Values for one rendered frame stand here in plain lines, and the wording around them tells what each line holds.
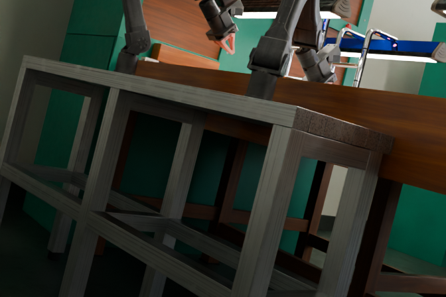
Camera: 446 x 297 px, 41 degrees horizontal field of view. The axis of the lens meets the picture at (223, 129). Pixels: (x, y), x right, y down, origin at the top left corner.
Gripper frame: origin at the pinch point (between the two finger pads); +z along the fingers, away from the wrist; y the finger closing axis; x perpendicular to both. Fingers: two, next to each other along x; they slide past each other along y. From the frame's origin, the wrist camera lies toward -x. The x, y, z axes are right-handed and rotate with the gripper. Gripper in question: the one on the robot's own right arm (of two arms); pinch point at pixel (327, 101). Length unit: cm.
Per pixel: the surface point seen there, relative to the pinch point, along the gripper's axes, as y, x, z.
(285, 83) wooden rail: -15.0, 20.5, -23.8
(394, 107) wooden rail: -51, 21, -22
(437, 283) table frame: -9, -4, 87
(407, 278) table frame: -10, 7, 72
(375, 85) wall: 188, -183, 153
